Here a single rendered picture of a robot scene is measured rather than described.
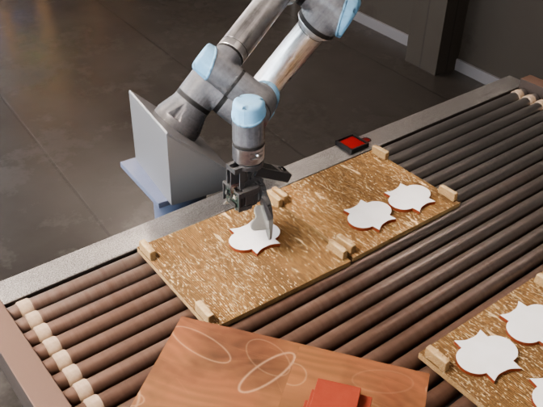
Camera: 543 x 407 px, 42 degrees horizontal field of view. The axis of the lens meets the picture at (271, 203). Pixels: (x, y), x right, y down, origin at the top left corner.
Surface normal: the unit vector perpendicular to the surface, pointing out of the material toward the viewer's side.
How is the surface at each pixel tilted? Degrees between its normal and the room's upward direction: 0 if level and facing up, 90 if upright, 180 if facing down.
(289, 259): 0
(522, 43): 90
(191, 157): 90
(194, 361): 0
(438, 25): 90
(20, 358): 0
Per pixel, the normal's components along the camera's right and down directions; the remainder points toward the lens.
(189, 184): 0.49, 0.51
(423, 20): -0.83, 0.31
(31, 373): 0.02, -0.82
